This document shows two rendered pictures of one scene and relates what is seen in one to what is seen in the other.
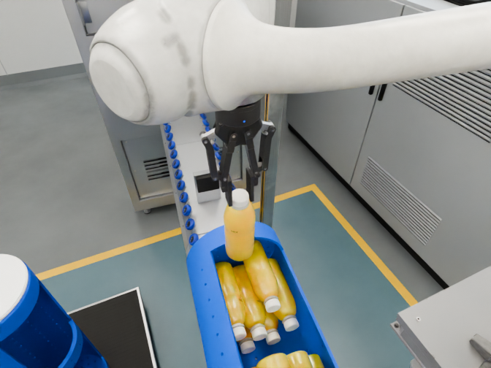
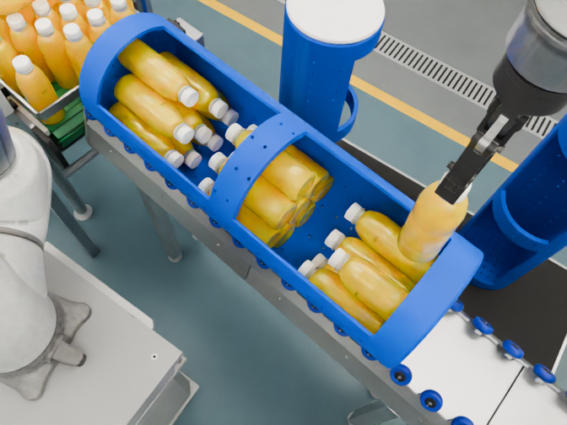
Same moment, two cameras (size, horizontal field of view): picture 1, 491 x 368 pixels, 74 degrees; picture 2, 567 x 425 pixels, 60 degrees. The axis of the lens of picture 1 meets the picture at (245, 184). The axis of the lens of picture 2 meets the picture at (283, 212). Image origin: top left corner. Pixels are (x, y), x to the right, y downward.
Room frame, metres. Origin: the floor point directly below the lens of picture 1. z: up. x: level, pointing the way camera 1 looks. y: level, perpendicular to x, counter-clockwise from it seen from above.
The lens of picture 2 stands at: (0.61, -0.38, 2.00)
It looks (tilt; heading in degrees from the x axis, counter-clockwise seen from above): 63 degrees down; 142
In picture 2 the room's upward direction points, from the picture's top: 7 degrees clockwise
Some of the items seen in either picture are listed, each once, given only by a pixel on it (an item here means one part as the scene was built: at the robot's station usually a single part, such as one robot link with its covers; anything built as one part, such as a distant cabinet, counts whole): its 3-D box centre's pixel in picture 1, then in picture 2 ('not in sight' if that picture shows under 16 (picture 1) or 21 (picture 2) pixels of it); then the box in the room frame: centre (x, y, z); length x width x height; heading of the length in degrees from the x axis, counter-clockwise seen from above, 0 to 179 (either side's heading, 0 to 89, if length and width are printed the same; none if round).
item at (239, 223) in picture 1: (239, 227); (433, 219); (0.48, 0.01, 1.34); 0.07 x 0.07 x 0.19
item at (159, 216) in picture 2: not in sight; (163, 225); (-0.23, -0.28, 0.31); 0.06 x 0.06 x 0.63; 17
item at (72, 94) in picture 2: not in sight; (104, 72); (-0.40, -0.26, 0.96); 0.40 x 0.01 x 0.03; 107
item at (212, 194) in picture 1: (207, 187); not in sight; (0.95, 0.15, 1.00); 0.10 x 0.04 x 0.15; 107
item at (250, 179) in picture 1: (250, 185); (454, 184); (0.48, -0.01, 1.47); 0.03 x 0.01 x 0.07; 17
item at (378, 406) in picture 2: not in sight; (372, 413); (0.70, 0.00, 0.31); 0.06 x 0.06 x 0.63; 17
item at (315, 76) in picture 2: not in sight; (317, 107); (-0.25, 0.38, 0.59); 0.28 x 0.28 x 0.88
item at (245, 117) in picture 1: (237, 120); (524, 93); (0.47, 0.01, 1.62); 0.08 x 0.07 x 0.09; 107
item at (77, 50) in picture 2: not in sight; (84, 61); (-0.43, -0.29, 0.99); 0.07 x 0.07 x 0.19
